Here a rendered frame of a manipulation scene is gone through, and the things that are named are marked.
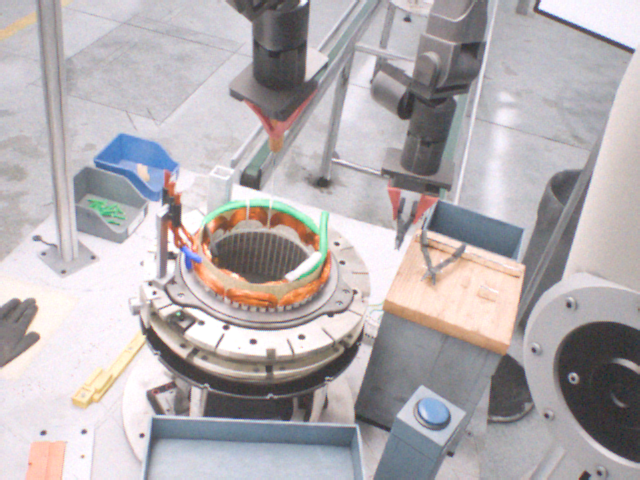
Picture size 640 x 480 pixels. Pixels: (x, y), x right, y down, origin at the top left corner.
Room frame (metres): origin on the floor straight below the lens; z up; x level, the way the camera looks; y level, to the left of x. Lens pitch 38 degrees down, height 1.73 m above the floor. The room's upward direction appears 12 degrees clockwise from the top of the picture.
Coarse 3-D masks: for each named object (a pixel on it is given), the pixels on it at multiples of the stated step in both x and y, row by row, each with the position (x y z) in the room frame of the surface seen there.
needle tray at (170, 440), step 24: (168, 432) 0.47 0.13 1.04; (192, 432) 0.48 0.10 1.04; (216, 432) 0.48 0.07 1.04; (240, 432) 0.49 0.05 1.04; (264, 432) 0.49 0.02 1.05; (288, 432) 0.50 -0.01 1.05; (312, 432) 0.50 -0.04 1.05; (336, 432) 0.51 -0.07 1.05; (144, 456) 0.42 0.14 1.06; (168, 456) 0.45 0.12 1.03; (192, 456) 0.46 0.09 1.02; (216, 456) 0.46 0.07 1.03; (240, 456) 0.47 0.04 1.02; (264, 456) 0.48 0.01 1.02; (288, 456) 0.48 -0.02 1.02; (312, 456) 0.49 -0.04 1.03; (336, 456) 0.50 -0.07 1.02; (360, 456) 0.47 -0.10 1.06
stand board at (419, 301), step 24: (408, 264) 0.84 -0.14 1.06; (432, 264) 0.85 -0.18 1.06; (456, 264) 0.87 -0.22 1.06; (504, 264) 0.89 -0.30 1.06; (408, 288) 0.78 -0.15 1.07; (432, 288) 0.80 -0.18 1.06; (456, 288) 0.81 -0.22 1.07; (504, 288) 0.83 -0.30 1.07; (408, 312) 0.74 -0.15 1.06; (432, 312) 0.74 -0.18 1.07; (456, 312) 0.75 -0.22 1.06; (480, 312) 0.76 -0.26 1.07; (504, 312) 0.77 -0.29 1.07; (456, 336) 0.72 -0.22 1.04; (480, 336) 0.72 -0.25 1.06; (504, 336) 0.72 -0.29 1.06
